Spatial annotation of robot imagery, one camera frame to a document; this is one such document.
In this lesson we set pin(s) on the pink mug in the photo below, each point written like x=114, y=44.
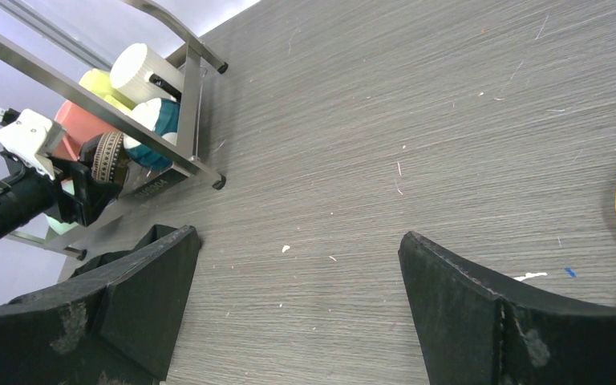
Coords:
x=81, y=126

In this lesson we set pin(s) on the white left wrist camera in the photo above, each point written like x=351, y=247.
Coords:
x=32, y=137

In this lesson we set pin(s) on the mint green bowl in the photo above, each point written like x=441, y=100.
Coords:
x=58, y=226

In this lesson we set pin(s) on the brown bowl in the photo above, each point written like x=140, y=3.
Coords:
x=106, y=157

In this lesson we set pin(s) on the black cloth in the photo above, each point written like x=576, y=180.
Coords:
x=122, y=250

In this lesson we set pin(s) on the white ribbed mug black handle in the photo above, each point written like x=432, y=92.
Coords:
x=141, y=74

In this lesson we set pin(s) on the dark blue bowl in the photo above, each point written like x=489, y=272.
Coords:
x=160, y=116

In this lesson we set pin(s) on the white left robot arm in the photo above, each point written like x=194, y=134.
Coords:
x=24, y=195

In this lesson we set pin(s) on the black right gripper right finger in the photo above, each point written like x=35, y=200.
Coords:
x=477, y=326

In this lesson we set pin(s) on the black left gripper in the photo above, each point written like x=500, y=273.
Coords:
x=79, y=197

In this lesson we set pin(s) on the light green mug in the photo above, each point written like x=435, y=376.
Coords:
x=98, y=83

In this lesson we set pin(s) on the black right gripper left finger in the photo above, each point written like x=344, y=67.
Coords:
x=115, y=324

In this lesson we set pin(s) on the metal dish rack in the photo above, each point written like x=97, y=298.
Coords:
x=41, y=72

